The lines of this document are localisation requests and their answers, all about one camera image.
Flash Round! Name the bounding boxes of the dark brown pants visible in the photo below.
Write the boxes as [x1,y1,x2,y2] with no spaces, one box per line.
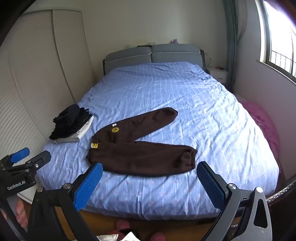
[86,108,197,177]

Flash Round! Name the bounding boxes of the person's left hand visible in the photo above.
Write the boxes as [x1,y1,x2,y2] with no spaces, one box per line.
[16,198,28,228]

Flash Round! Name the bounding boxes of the white folded garment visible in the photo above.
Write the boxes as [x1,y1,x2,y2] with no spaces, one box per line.
[53,116,94,144]

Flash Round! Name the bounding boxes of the black folded clothes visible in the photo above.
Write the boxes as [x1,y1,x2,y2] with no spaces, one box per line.
[49,104,93,140]

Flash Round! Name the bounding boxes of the white louvered wardrobe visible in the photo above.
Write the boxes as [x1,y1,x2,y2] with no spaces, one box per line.
[1,9,95,157]

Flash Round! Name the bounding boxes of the pink blanket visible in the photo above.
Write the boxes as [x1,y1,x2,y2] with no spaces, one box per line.
[235,94,280,160]

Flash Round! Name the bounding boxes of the blue floral bed sheet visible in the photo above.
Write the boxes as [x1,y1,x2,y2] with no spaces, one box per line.
[38,62,279,220]

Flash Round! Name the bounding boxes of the white nightstand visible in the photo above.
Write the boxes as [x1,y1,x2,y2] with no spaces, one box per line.
[206,67,228,85]

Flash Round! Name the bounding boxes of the grey padded headboard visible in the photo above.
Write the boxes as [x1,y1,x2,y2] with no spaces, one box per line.
[102,44,206,75]

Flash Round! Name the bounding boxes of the small pink toy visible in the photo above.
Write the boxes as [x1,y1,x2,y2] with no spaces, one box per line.
[171,39,179,44]

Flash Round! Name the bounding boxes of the green curtain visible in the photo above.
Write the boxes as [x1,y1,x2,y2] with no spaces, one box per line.
[222,0,247,92]

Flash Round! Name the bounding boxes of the wooden bed frame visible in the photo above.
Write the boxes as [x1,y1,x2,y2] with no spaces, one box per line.
[80,174,295,240]

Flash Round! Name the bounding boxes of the window with frame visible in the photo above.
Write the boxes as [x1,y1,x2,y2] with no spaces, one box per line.
[257,1,295,82]

